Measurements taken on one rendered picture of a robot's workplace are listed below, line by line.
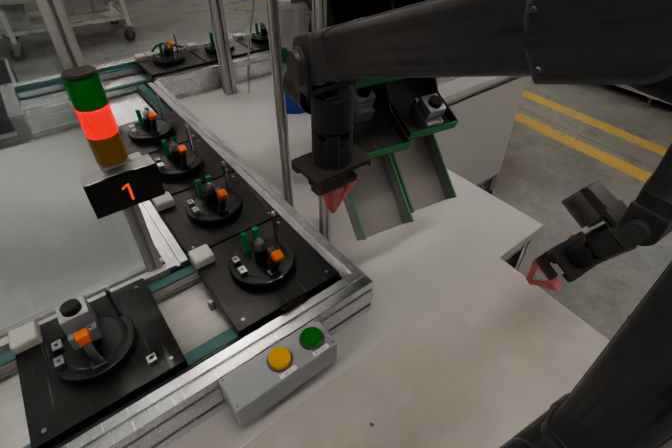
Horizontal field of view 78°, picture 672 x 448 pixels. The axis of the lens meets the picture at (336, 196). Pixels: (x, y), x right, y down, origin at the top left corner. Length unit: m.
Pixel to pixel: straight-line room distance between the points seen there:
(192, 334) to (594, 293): 2.00
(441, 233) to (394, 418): 0.53
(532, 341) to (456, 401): 0.23
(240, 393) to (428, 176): 0.66
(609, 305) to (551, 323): 1.39
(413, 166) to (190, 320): 0.63
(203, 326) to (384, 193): 0.49
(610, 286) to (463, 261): 1.50
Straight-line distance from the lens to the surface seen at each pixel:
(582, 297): 2.43
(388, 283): 1.04
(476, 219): 1.27
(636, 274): 2.69
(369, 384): 0.90
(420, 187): 1.07
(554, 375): 1.01
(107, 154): 0.79
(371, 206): 0.97
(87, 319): 0.83
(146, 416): 0.82
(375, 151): 0.84
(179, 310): 0.98
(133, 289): 0.98
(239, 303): 0.88
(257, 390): 0.79
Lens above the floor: 1.66
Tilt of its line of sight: 38 degrees down
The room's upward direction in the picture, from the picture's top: straight up
